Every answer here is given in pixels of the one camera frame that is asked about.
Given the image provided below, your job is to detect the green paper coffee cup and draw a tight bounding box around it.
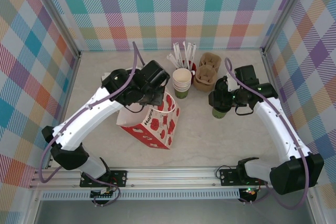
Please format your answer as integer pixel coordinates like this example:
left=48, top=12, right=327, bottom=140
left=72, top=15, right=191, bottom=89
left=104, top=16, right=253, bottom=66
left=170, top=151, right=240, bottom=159
left=212, top=106, right=228, bottom=119

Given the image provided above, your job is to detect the red white paper gift bag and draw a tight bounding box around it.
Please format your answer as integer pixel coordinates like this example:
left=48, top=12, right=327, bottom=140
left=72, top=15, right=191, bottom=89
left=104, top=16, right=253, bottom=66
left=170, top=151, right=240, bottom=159
left=116, top=91, right=181, bottom=151

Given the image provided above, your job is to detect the stack of paper cups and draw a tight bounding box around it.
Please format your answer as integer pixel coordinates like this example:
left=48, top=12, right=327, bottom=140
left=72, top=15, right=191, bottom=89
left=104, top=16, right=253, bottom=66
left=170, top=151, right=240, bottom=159
left=172, top=68, right=192, bottom=99

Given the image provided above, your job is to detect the brown pulp cup carrier stack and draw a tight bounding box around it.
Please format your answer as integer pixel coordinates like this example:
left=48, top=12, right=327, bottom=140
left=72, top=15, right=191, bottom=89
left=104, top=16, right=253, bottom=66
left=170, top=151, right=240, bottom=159
left=193, top=52, right=222, bottom=92

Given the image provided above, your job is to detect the red straw holder cup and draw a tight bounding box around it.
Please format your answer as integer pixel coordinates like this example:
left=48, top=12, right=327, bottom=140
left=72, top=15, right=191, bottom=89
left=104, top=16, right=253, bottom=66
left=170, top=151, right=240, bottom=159
left=182, top=61, right=197, bottom=83

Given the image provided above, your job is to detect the small electronics board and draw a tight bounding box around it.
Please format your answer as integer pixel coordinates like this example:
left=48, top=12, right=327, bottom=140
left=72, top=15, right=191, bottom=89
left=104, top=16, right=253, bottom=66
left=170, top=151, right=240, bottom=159
left=90, top=187, right=116, bottom=199
left=238, top=187, right=258, bottom=198

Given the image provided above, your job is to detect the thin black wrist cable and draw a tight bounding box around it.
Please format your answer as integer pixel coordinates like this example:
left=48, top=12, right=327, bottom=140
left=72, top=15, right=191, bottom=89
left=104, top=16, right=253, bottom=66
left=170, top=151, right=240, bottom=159
left=234, top=104, right=255, bottom=116
left=123, top=102, right=148, bottom=114

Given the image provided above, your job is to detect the aluminium side rail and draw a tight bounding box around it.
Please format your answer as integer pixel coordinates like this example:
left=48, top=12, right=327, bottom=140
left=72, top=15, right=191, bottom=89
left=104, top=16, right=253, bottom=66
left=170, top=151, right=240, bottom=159
left=46, top=50, right=82, bottom=169
left=261, top=47, right=301, bottom=166

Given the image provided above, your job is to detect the right black mount plate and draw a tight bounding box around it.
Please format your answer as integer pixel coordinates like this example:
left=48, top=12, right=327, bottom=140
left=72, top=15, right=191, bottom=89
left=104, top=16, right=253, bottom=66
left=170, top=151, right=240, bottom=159
left=219, top=167, right=263, bottom=186

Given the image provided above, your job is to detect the black mount plate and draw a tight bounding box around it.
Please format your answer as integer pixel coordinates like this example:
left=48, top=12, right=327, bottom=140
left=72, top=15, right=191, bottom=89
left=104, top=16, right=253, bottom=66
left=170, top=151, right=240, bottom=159
left=219, top=167, right=263, bottom=186
left=80, top=170, right=129, bottom=188

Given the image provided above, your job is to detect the aluminium frame post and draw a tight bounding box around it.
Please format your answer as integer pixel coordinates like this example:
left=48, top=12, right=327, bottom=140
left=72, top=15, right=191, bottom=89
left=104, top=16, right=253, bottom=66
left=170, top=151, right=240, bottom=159
left=262, top=0, right=313, bottom=53
left=30, top=0, right=81, bottom=59

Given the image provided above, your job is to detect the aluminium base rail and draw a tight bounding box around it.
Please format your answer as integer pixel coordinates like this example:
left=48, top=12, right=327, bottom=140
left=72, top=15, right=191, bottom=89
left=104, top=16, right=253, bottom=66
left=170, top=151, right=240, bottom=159
left=29, top=165, right=319, bottom=190

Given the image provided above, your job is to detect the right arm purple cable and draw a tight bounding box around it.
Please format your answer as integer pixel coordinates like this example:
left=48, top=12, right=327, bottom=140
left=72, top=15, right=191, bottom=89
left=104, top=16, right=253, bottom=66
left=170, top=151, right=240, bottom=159
left=224, top=57, right=310, bottom=210

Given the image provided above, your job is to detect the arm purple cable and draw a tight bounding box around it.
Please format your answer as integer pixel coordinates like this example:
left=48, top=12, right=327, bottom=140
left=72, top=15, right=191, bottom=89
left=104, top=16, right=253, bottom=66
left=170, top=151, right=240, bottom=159
left=38, top=41, right=145, bottom=208
left=224, top=57, right=310, bottom=210

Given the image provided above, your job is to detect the left black mount plate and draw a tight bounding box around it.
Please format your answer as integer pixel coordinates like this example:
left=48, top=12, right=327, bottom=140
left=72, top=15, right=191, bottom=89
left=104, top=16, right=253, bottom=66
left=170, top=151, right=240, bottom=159
left=80, top=170, right=129, bottom=188

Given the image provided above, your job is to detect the perforated metal cable tray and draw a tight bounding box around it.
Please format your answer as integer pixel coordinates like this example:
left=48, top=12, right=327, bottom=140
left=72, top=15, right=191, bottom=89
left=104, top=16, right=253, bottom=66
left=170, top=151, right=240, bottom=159
left=41, top=189, right=241, bottom=201

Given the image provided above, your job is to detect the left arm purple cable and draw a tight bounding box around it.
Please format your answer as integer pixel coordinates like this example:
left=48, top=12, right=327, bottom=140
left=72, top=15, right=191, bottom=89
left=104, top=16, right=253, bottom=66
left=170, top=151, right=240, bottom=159
left=38, top=41, right=145, bottom=208

